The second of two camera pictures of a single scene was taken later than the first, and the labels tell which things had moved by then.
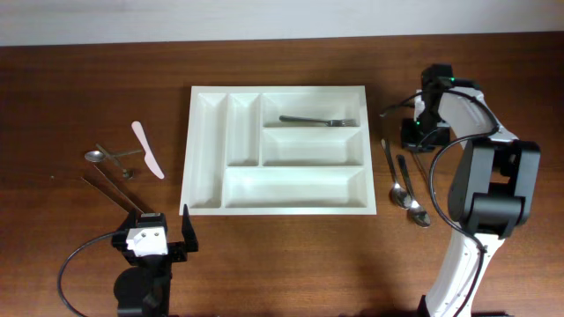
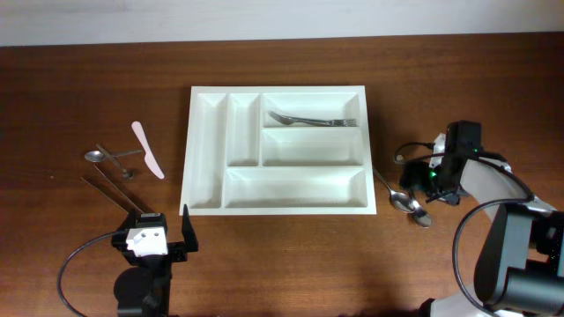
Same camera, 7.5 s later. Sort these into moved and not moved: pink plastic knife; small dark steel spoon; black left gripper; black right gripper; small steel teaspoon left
Moved: black right gripper
Not moved: black left gripper; pink plastic knife; small dark steel spoon; small steel teaspoon left
